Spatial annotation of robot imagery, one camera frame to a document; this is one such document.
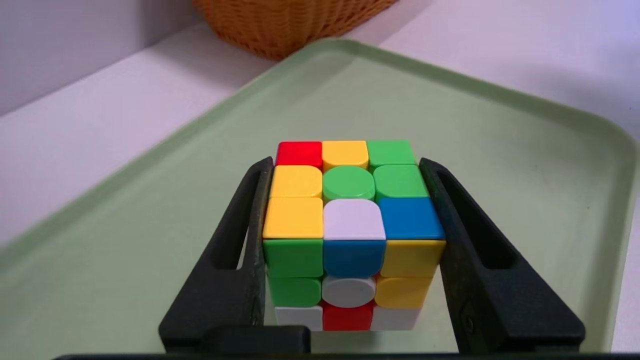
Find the orange wicker basket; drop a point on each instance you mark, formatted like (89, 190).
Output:
(290, 25)

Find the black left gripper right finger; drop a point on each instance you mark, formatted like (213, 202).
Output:
(495, 295)

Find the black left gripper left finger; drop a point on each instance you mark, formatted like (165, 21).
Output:
(220, 295)

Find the colourful puzzle cube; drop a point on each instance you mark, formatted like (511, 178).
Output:
(352, 220)

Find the light green plastic tray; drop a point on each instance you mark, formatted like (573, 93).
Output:
(500, 150)

